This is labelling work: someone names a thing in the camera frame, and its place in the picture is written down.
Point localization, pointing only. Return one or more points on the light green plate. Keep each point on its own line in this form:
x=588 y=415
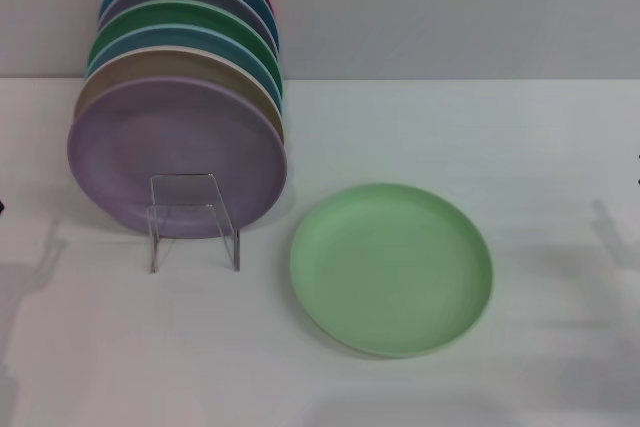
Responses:
x=390 y=272

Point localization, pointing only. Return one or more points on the clear acrylic plate rack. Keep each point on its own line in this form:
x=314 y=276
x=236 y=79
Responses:
x=236 y=248

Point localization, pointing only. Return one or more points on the purple plate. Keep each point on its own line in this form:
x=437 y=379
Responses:
x=175 y=137

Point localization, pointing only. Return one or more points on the beige plate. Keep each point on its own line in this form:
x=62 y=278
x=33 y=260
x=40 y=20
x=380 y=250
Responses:
x=150 y=64

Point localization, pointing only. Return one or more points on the blue plate with pale rim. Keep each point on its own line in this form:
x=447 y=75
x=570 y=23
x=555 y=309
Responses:
x=165 y=39

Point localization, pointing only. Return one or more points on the dark green plate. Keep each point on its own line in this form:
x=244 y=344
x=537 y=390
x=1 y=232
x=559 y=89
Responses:
x=175 y=14

